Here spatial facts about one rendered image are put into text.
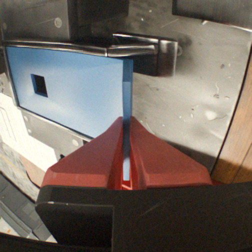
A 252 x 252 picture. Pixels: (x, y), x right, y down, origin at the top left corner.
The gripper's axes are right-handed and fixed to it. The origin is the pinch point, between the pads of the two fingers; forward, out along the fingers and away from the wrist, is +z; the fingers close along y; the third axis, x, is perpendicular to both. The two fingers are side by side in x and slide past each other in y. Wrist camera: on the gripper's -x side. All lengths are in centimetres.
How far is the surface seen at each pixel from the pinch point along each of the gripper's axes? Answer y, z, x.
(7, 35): 11.6, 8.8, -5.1
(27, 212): 241, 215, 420
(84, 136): 3.5, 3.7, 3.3
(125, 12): 0.1, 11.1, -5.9
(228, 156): -11.6, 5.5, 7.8
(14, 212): 276, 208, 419
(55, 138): 7.5, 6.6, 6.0
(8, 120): 30.7, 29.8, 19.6
